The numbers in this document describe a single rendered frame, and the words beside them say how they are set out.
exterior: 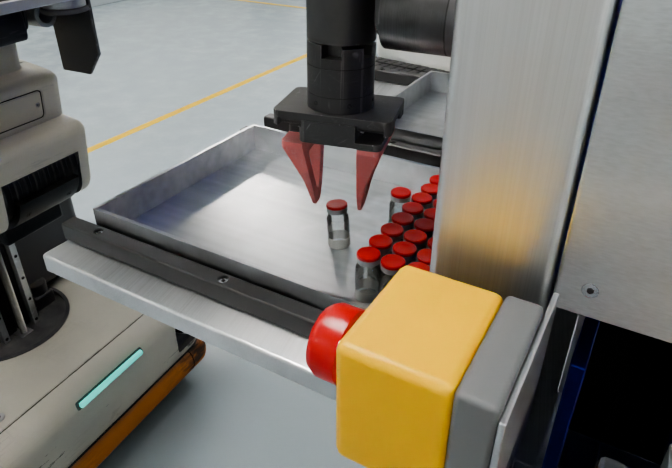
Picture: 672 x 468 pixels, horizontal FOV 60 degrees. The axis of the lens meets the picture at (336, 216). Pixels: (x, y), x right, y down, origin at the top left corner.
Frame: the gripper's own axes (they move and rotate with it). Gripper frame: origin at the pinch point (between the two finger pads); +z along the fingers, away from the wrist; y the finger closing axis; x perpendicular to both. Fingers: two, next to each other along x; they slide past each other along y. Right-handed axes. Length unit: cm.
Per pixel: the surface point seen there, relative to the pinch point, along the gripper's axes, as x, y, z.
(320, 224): 3.4, -2.9, 5.7
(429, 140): 22.8, 5.5, 2.9
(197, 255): -8.4, -10.7, 3.5
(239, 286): -10.9, -5.6, 3.9
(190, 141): 201, -135, 95
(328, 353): -26.9, 7.0, -6.6
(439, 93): 49.0, 3.6, 5.5
